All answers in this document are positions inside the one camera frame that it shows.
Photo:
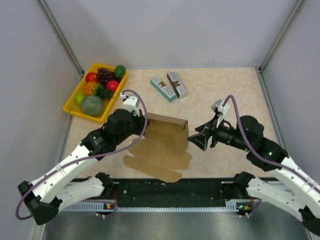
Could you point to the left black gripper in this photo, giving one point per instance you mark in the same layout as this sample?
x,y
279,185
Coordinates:
x,y
143,123

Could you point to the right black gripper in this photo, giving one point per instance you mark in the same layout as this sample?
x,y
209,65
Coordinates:
x,y
210,128

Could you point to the brown cardboard box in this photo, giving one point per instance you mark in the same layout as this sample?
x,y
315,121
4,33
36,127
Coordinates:
x,y
163,150

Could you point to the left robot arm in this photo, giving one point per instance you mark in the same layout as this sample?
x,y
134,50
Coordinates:
x,y
48,195

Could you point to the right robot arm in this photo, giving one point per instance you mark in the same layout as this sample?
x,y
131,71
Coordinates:
x,y
303,200

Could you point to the teal white carton box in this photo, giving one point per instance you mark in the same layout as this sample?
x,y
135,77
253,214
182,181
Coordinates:
x,y
163,89

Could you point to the silver brown carton box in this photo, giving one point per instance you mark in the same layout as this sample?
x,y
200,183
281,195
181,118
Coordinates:
x,y
177,84

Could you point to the red peach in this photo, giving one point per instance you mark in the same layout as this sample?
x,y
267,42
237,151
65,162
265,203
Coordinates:
x,y
112,85

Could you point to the green round melon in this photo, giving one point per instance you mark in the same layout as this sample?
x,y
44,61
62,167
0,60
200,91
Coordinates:
x,y
92,105

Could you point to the green avocado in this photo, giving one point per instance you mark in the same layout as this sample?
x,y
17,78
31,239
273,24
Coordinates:
x,y
119,71

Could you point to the dark purple grape bunch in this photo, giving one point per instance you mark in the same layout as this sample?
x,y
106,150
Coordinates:
x,y
104,75

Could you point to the green lime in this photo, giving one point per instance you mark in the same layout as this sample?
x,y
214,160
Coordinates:
x,y
79,98

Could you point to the red apple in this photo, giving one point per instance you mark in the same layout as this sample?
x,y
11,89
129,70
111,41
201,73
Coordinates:
x,y
91,77

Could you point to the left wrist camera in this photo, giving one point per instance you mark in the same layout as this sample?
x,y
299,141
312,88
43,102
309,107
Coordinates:
x,y
131,103

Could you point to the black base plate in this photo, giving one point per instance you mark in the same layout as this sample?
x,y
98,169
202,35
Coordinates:
x,y
186,192

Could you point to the aluminium rail with cable duct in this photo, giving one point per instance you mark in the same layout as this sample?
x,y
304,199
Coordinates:
x,y
186,194

